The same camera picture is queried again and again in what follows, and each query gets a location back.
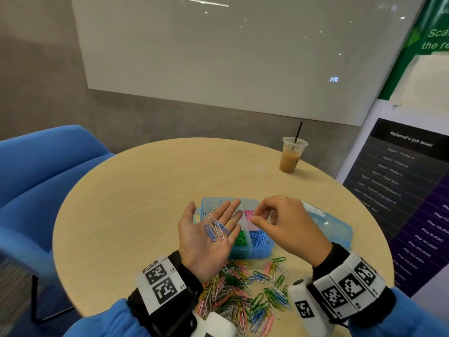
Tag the bunch of pink paper clips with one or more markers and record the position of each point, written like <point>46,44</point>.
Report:
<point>248,214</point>

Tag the person's left forearm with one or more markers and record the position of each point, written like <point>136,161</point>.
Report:
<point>105,323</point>

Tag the blue compartment organizer box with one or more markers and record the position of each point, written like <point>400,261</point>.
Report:
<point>242,250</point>

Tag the person's right hand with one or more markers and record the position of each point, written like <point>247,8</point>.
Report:
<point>294,228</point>

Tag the left wrist marker band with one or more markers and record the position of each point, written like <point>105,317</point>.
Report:
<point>161,284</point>

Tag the bunch of blue paper clips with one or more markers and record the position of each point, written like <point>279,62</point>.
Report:
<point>259,238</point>

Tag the bunch of green paper clips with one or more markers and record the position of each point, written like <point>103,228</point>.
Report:
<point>241,239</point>

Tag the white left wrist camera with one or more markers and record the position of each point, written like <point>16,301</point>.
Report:
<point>214,326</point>

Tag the right wrist marker band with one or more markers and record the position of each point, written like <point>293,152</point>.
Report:
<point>347,284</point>

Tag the pile of coloured paper clips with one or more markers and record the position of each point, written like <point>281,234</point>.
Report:
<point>249,295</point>

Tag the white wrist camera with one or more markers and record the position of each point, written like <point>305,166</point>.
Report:
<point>306,309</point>
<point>214,326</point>

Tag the blue transparent box lid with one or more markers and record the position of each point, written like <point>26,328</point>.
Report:
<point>335,228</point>

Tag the standing poster banner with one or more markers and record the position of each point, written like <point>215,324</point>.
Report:
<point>407,193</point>

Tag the round wooden table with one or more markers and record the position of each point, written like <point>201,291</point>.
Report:
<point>133,193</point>

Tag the iced coffee plastic cup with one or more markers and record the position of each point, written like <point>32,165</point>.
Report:
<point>290,159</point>

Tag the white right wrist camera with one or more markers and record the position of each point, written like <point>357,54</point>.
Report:
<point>306,309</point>

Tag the black drinking straw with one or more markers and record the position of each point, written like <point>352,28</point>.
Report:
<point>298,132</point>

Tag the white wall board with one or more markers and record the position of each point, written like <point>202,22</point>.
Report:
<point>245,52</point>

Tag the few blue paper clips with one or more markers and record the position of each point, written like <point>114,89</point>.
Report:
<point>216,229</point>

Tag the wrist marker band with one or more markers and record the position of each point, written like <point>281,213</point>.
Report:
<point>347,284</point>
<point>161,284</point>

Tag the person's left hand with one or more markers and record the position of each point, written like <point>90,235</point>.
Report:
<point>203,245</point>

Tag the blue upholstered chair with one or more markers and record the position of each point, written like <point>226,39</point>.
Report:
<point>35,186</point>

